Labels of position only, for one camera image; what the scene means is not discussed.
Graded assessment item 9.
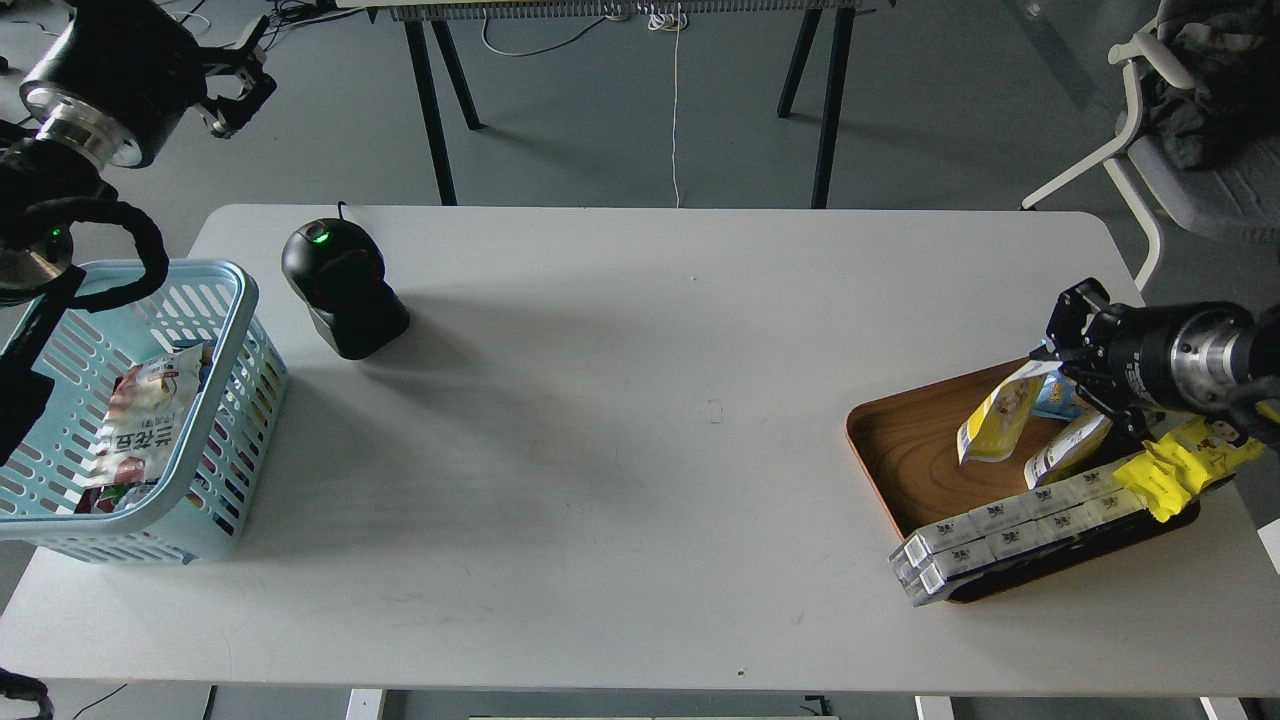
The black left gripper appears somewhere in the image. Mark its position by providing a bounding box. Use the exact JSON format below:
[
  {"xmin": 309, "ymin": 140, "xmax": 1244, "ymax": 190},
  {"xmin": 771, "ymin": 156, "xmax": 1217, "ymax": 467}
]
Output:
[{"xmin": 20, "ymin": 1, "xmax": 276, "ymax": 169}]

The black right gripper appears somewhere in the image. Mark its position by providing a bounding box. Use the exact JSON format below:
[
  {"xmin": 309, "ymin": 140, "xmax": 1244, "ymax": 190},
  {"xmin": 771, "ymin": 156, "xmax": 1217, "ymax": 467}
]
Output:
[{"xmin": 1029, "ymin": 278, "xmax": 1256, "ymax": 441}]

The yellow white snack pouch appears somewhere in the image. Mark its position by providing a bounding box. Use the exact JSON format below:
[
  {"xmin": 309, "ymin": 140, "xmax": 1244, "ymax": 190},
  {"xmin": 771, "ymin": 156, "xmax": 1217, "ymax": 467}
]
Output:
[{"xmin": 956, "ymin": 360, "xmax": 1062, "ymax": 464}]

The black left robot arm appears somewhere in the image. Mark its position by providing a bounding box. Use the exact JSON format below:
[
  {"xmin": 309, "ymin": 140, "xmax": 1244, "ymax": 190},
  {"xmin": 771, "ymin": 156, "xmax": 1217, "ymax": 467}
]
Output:
[{"xmin": 1, "ymin": 1, "xmax": 276, "ymax": 459}]

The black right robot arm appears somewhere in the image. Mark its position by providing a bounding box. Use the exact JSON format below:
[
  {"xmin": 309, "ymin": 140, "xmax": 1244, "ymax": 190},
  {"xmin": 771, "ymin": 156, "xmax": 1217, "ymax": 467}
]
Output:
[{"xmin": 1029, "ymin": 277, "xmax": 1279, "ymax": 448}]

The blue snack packet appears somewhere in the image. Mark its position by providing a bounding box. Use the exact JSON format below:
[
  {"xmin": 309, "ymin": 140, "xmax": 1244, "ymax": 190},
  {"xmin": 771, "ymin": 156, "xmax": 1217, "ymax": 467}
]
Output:
[{"xmin": 1032, "ymin": 370, "xmax": 1088, "ymax": 421}]

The yellow cartoon snack bag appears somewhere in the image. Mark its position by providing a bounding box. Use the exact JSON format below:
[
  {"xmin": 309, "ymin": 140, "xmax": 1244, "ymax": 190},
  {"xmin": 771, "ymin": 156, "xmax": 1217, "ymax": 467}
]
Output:
[{"xmin": 1114, "ymin": 416, "xmax": 1266, "ymax": 521}]

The white long snack box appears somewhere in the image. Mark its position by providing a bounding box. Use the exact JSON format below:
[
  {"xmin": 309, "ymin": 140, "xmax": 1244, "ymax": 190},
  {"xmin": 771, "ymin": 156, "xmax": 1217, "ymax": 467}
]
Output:
[{"xmin": 887, "ymin": 464, "xmax": 1155, "ymax": 606}]

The white red snack bag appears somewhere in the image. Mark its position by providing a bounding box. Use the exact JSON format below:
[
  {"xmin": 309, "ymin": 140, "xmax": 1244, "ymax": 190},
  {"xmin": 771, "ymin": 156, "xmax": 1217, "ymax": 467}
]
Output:
[{"xmin": 76, "ymin": 340, "xmax": 214, "ymax": 514}]

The light blue plastic basket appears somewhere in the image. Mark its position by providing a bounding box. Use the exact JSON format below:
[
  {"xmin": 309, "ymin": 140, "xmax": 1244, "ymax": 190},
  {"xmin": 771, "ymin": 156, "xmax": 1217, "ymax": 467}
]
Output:
[{"xmin": 1, "ymin": 259, "xmax": 289, "ymax": 564}]

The brown wooden tray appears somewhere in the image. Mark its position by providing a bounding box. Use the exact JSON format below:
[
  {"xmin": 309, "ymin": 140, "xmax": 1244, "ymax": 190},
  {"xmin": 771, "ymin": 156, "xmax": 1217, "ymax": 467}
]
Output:
[{"xmin": 846, "ymin": 363, "xmax": 1201, "ymax": 568}]

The black barcode scanner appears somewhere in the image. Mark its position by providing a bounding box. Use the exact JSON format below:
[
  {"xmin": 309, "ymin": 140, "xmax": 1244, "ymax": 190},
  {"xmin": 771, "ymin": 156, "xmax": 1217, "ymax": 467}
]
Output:
[{"xmin": 282, "ymin": 200, "xmax": 411, "ymax": 360}]

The black legged background table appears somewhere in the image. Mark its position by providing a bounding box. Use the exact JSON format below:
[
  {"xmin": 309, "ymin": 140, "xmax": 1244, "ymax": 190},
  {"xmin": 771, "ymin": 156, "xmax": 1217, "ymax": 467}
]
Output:
[{"xmin": 339, "ymin": 1, "xmax": 893, "ymax": 209}]

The floor cables and power strip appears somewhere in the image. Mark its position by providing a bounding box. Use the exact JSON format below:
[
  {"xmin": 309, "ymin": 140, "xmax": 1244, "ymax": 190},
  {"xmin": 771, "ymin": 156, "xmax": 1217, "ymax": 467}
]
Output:
[{"xmin": 0, "ymin": 0, "xmax": 340, "ymax": 61}]

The white hanging cord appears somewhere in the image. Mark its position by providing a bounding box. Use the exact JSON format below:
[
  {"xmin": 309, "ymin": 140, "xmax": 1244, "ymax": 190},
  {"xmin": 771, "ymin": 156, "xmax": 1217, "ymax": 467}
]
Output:
[{"xmin": 640, "ymin": 5, "xmax": 691, "ymax": 209}]

